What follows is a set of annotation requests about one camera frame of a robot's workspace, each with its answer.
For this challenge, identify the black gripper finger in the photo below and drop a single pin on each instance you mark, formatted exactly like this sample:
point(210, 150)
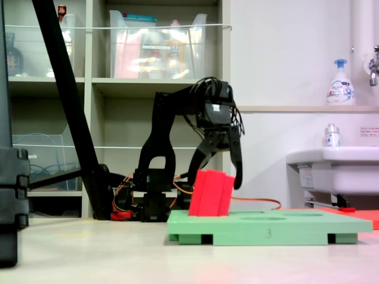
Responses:
point(199, 159)
point(237, 154)

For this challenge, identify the red cross columnar block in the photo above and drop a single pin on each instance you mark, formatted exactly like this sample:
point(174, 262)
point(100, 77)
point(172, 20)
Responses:
point(210, 192)

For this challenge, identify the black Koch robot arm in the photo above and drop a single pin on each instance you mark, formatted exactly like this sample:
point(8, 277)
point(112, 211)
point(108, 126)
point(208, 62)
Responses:
point(160, 133)

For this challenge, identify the small red block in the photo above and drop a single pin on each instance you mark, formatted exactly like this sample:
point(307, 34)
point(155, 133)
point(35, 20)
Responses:
point(347, 209)

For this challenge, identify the black table clamp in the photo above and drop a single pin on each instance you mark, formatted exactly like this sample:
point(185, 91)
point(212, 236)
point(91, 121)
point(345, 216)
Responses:
point(185, 196)

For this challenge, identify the beige shelf unit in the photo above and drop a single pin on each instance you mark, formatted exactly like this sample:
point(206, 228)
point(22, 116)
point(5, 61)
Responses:
point(226, 59)

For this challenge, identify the large clear plastic bin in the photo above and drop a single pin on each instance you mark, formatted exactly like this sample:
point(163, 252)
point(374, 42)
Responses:
point(195, 59)

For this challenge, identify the orange labelled bottle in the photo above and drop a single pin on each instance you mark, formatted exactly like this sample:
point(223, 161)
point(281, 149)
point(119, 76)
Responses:
point(175, 56)

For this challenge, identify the green shape sorting board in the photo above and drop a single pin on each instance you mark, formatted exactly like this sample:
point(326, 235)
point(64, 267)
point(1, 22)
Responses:
point(251, 229)

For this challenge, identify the small clear sanitizer bottle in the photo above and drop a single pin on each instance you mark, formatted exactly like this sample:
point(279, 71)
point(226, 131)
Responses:
point(331, 137)

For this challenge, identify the pink refill pack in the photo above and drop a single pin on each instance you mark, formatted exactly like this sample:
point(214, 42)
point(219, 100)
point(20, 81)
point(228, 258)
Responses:
point(127, 56)

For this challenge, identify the white foam soap pump bottle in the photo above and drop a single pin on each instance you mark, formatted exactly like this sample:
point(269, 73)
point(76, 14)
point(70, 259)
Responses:
point(340, 88)

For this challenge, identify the black tripod with smooth legs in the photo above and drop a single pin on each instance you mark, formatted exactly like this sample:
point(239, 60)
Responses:
point(63, 88)

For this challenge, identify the brown bottle with red cap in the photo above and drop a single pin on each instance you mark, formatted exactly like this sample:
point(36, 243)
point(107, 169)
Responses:
point(62, 12)

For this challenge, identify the clear bin with bottles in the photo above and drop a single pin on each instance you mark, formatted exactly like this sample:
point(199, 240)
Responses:
point(35, 53)

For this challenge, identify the black notched tripod leg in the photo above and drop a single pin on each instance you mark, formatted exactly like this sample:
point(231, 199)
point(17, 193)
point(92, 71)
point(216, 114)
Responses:
point(9, 192)

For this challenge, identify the dark glass bottle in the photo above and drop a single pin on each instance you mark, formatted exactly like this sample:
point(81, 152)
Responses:
point(14, 60)

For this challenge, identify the red printed base mount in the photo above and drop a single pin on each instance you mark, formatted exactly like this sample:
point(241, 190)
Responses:
point(121, 215)

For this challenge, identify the white wall sink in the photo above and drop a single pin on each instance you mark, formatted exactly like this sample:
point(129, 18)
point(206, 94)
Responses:
point(346, 174)

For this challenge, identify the red lettered wall sticker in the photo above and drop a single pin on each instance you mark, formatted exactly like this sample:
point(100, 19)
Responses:
point(370, 131)

